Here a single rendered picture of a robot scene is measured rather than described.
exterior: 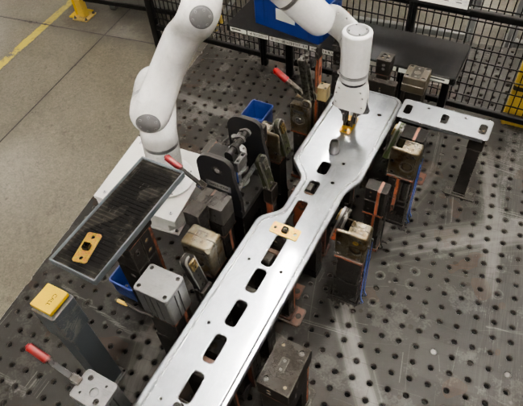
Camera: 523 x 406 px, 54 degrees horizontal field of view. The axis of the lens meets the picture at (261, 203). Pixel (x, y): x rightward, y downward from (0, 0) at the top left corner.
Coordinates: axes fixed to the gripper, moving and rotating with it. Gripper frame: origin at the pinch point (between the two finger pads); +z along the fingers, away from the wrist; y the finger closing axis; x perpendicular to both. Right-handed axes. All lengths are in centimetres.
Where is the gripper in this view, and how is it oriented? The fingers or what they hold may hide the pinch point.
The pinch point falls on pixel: (349, 118)
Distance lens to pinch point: 168.7
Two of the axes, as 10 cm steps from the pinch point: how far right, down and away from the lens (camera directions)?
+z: 0.6, 6.4, 7.7
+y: 8.8, 3.3, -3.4
